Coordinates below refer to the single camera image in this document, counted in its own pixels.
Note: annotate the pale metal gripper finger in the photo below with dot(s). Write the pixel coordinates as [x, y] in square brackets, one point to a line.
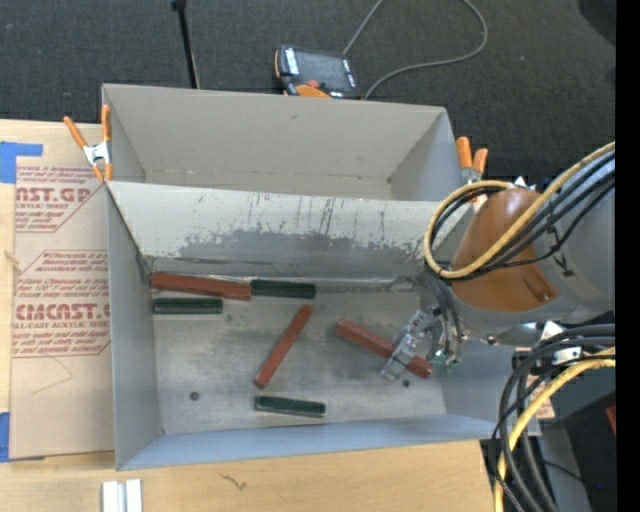
[413, 327]
[400, 361]

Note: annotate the brown cardboard board red print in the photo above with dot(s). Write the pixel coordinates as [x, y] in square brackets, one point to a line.
[60, 380]

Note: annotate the red-brown flat block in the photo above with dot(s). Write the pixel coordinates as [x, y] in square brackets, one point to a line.
[362, 339]
[200, 286]
[283, 347]

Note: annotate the dark green flat block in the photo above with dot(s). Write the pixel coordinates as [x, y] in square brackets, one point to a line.
[290, 406]
[283, 289]
[187, 306]

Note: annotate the grey metal bin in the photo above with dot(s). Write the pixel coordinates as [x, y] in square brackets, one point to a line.
[300, 235]

